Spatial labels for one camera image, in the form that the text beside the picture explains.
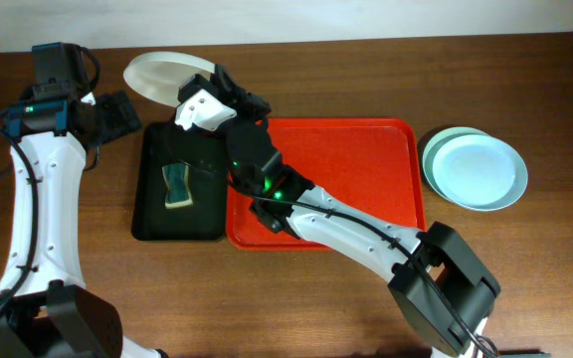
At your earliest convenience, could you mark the white plate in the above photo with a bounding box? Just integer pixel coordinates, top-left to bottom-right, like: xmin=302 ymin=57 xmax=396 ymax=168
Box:
xmin=123 ymin=52 xmax=215 ymax=107

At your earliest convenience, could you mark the green and yellow sponge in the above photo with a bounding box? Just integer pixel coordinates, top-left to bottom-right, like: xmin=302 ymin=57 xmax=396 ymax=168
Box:
xmin=162 ymin=163 xmax=193 ymax=209

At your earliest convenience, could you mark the pale green plate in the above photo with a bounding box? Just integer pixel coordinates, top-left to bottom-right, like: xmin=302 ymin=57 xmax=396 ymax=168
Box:
xmin=422 ymin=126 xmax=485 ymax=200

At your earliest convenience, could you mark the light blue plate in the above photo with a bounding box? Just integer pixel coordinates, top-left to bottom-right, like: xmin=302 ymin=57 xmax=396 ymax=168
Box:
xmin=432 ymin=134 xmax=529 ymax=212

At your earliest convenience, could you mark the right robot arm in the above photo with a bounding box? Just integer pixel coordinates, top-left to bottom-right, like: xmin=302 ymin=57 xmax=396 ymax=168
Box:
xmin=174 ymin=65 xmax=500 ymax=357

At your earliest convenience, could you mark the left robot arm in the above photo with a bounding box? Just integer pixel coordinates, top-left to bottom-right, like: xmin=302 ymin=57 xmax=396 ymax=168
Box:
xmin=0 ymin=42 xmax=165 ymax=357

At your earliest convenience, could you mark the black rectangular tray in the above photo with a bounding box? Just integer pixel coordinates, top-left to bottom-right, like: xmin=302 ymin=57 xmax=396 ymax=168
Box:
xmin=131 ymin=123 xmax=227 ymax=242

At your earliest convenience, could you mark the red plastic tray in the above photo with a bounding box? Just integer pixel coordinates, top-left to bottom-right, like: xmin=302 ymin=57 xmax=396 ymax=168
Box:
xmin=239 ymin=117 xmax=427 ymax=230

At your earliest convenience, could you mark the left black cable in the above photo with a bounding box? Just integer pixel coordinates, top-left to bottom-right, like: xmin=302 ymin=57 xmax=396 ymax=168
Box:
xmin=0 ymin=47 xmax=102 ymax=358

